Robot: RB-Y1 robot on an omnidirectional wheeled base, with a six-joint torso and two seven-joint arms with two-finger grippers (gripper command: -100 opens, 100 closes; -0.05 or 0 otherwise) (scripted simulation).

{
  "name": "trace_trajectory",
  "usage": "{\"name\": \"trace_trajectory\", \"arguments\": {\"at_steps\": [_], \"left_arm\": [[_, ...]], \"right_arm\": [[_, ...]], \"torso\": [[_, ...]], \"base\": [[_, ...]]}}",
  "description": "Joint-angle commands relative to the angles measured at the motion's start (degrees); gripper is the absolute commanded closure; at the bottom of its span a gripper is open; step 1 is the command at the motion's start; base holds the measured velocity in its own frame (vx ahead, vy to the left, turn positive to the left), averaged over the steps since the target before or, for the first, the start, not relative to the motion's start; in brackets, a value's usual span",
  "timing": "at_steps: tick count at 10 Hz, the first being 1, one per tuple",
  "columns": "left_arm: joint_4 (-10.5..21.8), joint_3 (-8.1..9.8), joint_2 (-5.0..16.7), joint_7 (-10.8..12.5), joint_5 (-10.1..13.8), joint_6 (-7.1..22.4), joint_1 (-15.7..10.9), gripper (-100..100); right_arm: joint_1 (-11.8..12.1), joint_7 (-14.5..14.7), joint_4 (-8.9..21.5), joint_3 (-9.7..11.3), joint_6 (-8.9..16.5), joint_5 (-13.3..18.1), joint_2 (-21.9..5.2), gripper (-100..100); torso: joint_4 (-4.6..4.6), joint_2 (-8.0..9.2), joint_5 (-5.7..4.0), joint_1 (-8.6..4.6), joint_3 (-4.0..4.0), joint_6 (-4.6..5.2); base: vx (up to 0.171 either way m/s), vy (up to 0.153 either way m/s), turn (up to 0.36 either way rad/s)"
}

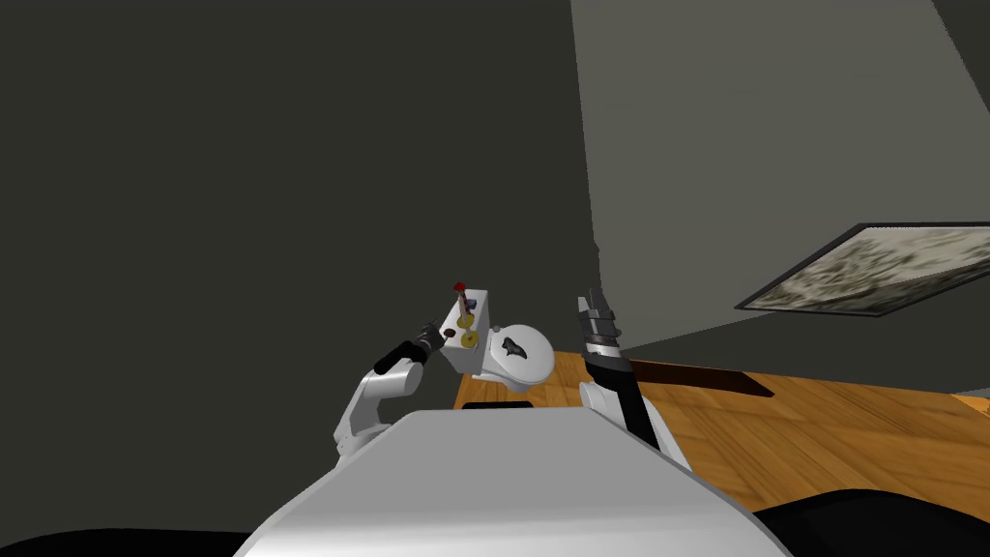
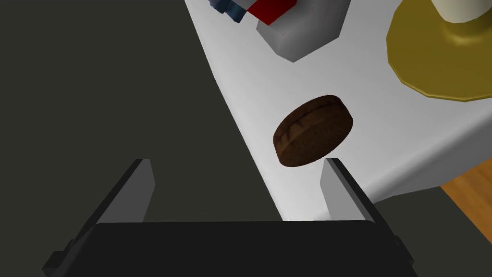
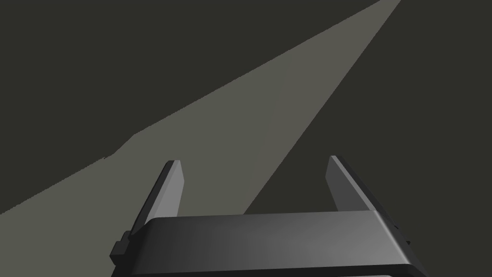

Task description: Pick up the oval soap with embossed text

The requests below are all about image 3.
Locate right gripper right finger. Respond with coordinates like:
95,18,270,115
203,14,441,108
325,155,383,213

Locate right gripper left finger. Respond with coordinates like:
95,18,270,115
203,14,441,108
131,160,185,236

